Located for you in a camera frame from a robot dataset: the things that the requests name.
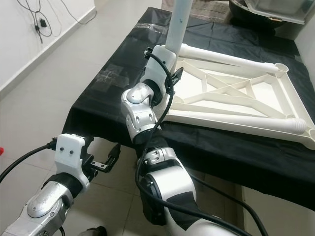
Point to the clear plastic container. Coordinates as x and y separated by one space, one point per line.
275 10

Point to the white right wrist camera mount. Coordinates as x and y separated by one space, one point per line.
160 69

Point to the black round basin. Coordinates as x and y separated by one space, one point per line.
238 10

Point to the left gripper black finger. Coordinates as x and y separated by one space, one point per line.
114 153

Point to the white plastic children table top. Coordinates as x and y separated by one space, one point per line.
241 93

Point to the beige patterned box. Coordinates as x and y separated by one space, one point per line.
206 4

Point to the white plastic table leg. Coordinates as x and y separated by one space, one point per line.
251 123
178 22
226 56

